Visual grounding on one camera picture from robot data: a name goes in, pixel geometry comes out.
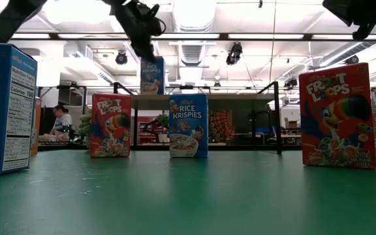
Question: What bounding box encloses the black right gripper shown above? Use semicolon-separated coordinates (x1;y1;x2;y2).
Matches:
322;0;376;27

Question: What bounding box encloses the small background potted plant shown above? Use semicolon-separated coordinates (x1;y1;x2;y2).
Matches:
157;113;170;144

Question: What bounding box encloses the black overhead frame beam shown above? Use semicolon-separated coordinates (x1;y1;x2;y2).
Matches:
8;31;376;42

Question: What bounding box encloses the green potted artificial plant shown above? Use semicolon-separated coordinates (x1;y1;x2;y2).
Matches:
78;113;93;150

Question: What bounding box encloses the orange patterned panel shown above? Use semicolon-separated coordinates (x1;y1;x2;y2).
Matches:
208;109;236;144

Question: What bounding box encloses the red Froot Loops cereal box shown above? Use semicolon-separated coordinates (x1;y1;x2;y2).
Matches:
298;62;376;170
89;93;133;159

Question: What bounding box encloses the red storage shelving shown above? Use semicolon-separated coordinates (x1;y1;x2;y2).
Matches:
137;116;161;144

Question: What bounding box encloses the wooden shelf with black frame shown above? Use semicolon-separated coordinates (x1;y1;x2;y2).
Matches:
112;80;283;155

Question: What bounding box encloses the brown cardboard box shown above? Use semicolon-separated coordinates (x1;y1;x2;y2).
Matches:
284;117;302;130

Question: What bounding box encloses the black aluminium table frame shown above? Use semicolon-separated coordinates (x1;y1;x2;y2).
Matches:
37;143;376;152

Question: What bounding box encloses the black hanging spotlight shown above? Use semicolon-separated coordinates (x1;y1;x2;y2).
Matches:
226;42;243;66

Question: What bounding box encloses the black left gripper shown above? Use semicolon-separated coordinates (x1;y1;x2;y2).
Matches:
109;0;166;63

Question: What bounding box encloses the green table mat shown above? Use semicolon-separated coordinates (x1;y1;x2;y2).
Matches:
0;149;376;235

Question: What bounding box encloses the person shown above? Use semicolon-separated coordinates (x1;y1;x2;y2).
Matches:
48;104;74;144

